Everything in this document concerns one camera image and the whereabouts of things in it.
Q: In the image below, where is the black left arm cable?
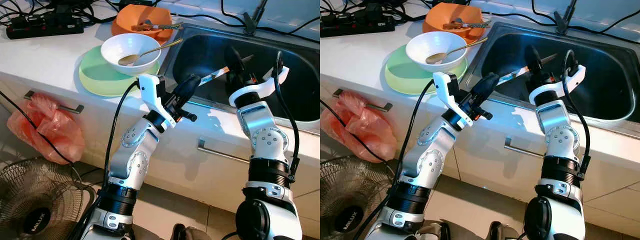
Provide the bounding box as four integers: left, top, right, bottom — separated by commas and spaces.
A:
75, 80, 141, 240
352, 79, 435, 240

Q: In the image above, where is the black power strip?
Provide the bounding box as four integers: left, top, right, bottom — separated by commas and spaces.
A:
320, 12, 397, 38
6, 14, 85, 40

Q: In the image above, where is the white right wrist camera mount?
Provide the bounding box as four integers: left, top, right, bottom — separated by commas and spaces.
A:
529, 64, 587, 106
229, 65, 291, 107

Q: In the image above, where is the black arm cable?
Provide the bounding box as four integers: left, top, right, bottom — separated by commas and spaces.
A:
352, 79, 435, 240
562, 49, 592, 181
272, 50, 302, 183
75, 80, 141, 240

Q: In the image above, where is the white bowl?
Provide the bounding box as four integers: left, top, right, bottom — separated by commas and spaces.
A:
101, 33, 162, 77
406, 31, 468, 73

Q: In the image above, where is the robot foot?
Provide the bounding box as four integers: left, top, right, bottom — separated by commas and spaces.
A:
172, 224, 213, 240
415, 220, 453, 240
487, 221, 523, 240

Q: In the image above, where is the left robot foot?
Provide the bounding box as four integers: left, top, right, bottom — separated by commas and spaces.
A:
415, 220, 453, 240

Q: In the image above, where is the white kitchen cabinet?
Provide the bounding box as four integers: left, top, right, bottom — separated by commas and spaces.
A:
0, 70, 321, 236
320, 75, 640, 236

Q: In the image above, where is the wire guard floor fan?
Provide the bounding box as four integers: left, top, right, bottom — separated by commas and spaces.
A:
0, 157, 96, 240
320, 156, 396, 240

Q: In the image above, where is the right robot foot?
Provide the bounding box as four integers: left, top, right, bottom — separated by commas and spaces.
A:
172, 224, 213, 240
487, 221, 523, 240

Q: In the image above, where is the hanging black power cable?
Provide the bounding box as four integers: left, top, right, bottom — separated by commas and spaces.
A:
0, 90, 76, 166
320, 97, 401, 173

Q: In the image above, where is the orange bowl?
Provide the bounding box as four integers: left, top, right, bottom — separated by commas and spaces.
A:
131, 19, 174, 42
442, 17, 486, 40

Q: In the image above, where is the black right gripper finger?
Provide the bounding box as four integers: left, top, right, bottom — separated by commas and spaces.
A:
525, 45, 545, 81
225, 46, 246, 83

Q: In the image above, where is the orange plate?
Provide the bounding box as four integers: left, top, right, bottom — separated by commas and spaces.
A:
422, 2, 486, 43
111, 5, 174, 46

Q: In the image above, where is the light green plate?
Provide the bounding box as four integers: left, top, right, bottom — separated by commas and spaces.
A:
78, 45, 161, 97
384, 44, 469, 96

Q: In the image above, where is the thin black cable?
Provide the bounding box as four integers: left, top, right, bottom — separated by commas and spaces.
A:
270, 15, 321, 36
172, 11, 248, 27
482, 10, 558, 26
580, 10, 640, 32

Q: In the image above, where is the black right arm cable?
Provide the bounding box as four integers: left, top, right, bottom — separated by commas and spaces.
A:
562, 49, 592, 181
272, 50, 302, 183

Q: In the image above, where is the stainless steel sink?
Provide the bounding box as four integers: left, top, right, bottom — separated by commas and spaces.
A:
467, 21, 640, 137
161, 24, 321, 136

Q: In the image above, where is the orange plastic bag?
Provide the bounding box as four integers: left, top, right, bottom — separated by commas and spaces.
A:
320, 90, 398, 163
7, 92, 86, 165

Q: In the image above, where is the patterned handle metal knife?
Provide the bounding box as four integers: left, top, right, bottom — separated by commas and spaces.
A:
199, 54, 255, 87
497, 52, 558, 85

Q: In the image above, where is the patterned handle metal spoon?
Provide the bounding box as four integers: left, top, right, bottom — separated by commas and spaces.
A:
442, 19, 493, 30
131, 20, 184, 32

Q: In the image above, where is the golden metal spoon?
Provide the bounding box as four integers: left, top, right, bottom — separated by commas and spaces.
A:
425, 36, 490, 65
118, 38, 184, 67

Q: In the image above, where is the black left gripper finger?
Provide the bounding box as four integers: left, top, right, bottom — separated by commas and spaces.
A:
471, 72, 500, 97
176, 74, 202, 98
177, 87, 201, 107
474, 86, 499, 105

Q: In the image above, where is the black power adapter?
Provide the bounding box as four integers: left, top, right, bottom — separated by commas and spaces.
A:
362, 0, 396, 18
52, 0, 83, 21

